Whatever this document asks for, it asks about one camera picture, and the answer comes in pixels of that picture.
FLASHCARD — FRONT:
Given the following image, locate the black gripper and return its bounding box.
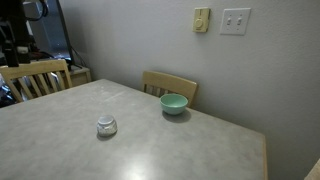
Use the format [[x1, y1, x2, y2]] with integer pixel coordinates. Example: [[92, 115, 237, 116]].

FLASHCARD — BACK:
[[2, 39, 20, 68]]

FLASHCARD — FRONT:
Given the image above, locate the silver jar lid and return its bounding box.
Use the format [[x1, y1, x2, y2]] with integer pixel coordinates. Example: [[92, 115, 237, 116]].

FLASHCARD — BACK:
[[97, 115, 116, 126]]

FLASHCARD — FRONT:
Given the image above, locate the light wooden chair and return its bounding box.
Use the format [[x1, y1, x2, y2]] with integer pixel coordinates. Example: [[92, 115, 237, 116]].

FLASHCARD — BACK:
[[141, 70, 199, 108], [0, 59, 74, 104]]

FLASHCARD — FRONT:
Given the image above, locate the black stand pole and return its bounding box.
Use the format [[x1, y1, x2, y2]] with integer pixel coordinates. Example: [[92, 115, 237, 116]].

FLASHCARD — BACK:
[[54, 0, 74, 69]]

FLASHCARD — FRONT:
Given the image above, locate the small wooden side cabinet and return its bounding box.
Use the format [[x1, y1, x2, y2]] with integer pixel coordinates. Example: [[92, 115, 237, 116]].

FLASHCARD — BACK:
[[61, 64, 93, 88]]

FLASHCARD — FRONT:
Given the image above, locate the teal bowl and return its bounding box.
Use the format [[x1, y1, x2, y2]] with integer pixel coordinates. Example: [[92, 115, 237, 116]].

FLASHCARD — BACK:
[[159, 93, 189, 116]]

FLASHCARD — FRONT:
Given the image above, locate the beige furniture corner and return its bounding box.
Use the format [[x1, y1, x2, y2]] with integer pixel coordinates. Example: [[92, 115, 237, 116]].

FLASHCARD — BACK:
[[303, 158, 320, 180]]

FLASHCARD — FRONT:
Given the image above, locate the beige wall thermostat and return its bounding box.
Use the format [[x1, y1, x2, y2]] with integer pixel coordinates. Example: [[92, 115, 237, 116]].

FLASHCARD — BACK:
[[192, 7, 212, 34]]

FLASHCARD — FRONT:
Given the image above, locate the white double light switch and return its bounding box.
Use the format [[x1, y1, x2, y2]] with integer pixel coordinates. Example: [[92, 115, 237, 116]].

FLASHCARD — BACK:
[[219, 7, 252, 36]]

